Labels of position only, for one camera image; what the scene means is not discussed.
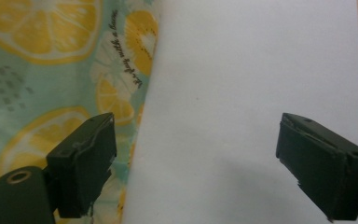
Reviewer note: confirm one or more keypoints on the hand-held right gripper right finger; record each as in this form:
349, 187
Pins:
320, 168

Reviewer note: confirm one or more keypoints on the lemon print cloth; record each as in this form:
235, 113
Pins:
59, 81

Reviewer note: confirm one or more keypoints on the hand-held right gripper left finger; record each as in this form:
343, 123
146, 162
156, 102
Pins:
84, 161

